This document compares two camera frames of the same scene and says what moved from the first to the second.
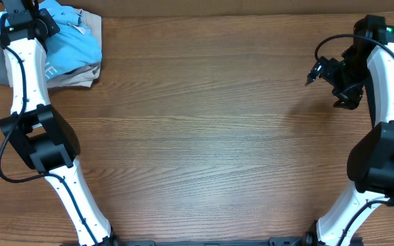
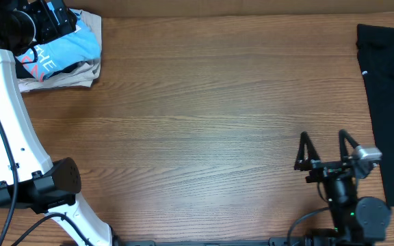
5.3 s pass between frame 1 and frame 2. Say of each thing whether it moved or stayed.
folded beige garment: stayed
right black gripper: moved
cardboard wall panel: stayed
